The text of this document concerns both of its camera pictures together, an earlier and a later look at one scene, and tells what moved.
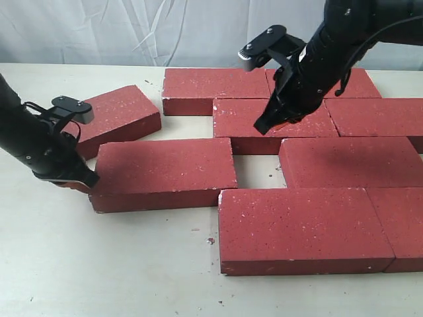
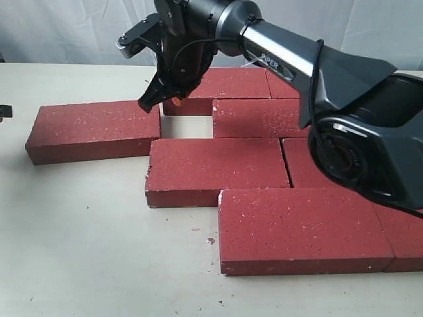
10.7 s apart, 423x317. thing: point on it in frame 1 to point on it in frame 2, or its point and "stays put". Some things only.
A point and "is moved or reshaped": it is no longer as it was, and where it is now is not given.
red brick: [191, 92] stays put
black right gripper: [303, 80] to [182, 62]
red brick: [236, 118] stays put
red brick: [119, 114] is moved or reshaped
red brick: [162, 175] is moved or reshaped
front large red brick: [301, 231] stays put
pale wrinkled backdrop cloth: [165, 33] stays put
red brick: [400, 212] stays put
